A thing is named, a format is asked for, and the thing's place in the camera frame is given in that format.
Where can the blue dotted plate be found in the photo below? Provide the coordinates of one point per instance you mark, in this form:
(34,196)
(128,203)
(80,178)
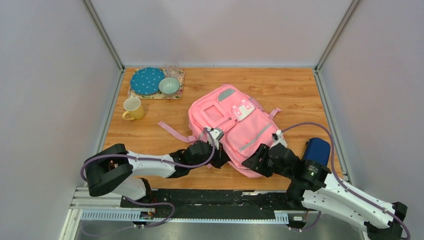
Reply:
(146,81)

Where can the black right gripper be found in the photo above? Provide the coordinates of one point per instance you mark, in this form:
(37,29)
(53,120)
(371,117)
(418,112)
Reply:
(252,163)

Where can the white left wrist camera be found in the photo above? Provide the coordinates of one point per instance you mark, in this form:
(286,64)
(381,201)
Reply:
(214,135)

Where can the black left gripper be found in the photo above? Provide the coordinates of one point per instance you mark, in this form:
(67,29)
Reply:
(221,158)

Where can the pink backpack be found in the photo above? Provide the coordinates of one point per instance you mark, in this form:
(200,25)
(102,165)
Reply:
(242,119)

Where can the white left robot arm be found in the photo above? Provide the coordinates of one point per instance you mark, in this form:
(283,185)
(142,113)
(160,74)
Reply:
(121,171)

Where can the yellow mug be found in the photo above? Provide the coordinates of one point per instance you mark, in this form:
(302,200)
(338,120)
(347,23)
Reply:
(134,109)

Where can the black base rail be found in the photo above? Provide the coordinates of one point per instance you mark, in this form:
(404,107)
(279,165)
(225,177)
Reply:
(237,206)

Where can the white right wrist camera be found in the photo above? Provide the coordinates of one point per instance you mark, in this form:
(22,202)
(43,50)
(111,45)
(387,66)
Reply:
(278,138)

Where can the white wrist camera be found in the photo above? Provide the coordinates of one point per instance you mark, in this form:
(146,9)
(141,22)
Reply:
(278,138)
(214,135)

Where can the clear drinking glass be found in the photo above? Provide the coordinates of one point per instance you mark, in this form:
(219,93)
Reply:
(172,69)

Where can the floral tray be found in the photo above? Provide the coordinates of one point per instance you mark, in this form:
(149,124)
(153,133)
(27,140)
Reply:
(158,95)

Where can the blue zip pencil case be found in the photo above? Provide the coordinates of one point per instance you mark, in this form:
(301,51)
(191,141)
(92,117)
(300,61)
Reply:
(317,150)

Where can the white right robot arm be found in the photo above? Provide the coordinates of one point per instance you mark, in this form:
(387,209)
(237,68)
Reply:
(380,220)

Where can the light green bowl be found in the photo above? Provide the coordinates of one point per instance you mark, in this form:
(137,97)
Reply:
(169,86)

